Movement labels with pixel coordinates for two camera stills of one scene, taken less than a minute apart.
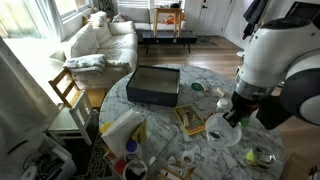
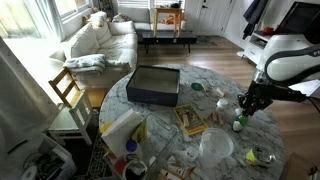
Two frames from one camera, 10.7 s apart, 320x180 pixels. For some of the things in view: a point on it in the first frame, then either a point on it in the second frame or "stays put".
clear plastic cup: x=220 y=132 → x=215 y=145
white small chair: x=74 y=123 stays put
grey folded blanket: x=89 y=64 stays put
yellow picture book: x=190 y=119 stays put
